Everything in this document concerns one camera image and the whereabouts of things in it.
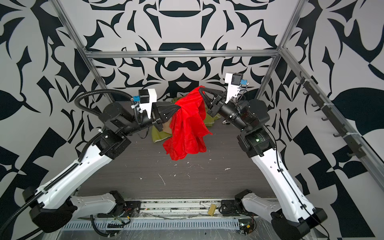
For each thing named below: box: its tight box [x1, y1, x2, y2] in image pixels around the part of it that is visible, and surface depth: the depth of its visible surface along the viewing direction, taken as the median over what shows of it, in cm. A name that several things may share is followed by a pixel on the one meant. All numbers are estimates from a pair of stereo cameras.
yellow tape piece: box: [208, 203, 217, 217], surface depth 75 cm
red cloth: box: [162, 86, 213, 161], surface depth 54 cm
